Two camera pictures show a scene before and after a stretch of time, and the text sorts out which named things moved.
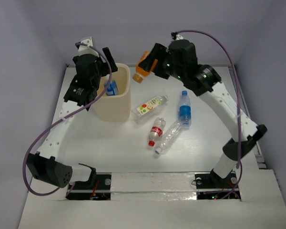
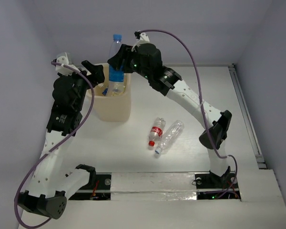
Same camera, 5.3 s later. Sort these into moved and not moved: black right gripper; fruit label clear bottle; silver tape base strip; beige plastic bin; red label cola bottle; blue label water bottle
Moved: black right gripper; fruit label clear bottle; blue label water bottle
Not moved: beige plastic bin; silver tape base strip; red label cola bottle
